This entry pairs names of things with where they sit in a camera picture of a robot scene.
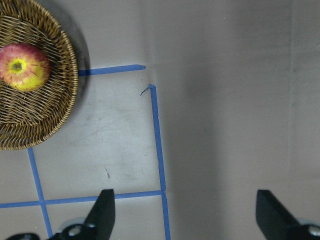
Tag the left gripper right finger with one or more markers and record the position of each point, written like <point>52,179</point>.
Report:
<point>277,223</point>

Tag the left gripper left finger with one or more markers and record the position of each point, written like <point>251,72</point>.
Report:
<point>99,223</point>

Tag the yellow red apple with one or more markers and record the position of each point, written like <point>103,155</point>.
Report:
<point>24,67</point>

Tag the brown wicker basket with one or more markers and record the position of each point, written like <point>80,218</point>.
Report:
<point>29,118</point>

